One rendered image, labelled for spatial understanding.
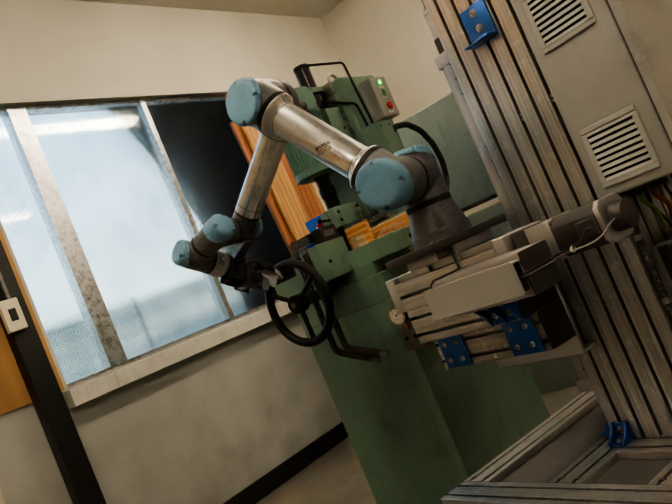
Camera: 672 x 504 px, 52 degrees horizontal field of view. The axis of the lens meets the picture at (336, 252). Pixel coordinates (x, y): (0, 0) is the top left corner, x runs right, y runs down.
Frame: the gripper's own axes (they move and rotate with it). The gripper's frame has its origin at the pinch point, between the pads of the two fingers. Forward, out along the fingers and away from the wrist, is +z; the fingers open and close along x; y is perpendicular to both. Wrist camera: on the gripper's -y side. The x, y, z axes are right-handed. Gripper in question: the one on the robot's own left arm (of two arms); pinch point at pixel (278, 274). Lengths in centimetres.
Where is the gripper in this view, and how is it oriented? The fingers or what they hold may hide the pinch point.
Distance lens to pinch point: 213.4
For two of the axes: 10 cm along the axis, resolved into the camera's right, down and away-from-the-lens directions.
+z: 7.5, 2.6, 6.1
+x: 6.7, -3.2, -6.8
